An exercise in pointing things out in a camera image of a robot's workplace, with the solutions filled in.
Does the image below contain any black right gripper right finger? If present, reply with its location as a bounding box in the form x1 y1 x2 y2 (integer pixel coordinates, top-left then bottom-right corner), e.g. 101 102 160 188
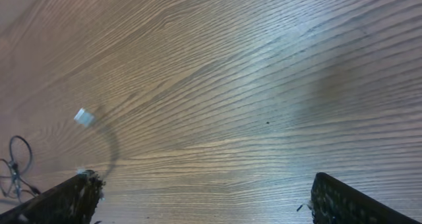
297 172 421 224

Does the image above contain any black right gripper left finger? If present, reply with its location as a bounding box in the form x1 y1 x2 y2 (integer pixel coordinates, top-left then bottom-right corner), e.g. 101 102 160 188
1 170 106 224

